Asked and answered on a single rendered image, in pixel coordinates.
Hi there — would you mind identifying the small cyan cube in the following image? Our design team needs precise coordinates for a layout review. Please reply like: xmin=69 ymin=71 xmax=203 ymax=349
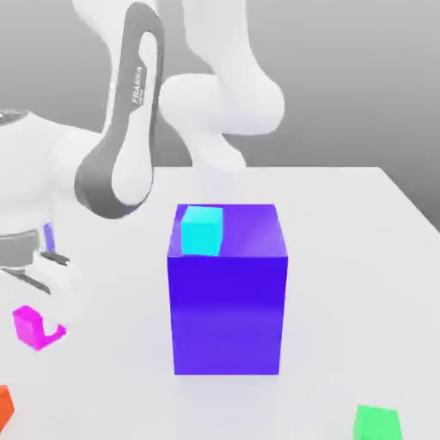
xmin=180 ymin=205 xmax=224 ymax=258

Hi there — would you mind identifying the large blue box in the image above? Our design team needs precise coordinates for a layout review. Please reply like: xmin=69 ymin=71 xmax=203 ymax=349
xmin=167 ymin=203 xmax=289 ymax=376

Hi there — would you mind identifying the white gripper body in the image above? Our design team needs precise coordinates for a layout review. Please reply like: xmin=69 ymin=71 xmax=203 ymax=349
xmin=0 ymin=254 xmax=84 ymax=329

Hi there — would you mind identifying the small green cube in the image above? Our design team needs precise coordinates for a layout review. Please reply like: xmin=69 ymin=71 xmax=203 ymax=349
xmin=352 ymin=404 xmax=403 ymax=440

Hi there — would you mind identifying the small magenta cube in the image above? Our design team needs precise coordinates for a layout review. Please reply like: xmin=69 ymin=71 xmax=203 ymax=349
xmin=12 ymin=304 xmax=68 ymax=352

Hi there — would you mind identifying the small orange cube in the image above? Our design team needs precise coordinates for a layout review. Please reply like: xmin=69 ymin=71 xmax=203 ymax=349
xmin=0 ymin=384 xmax=16 ymax=433

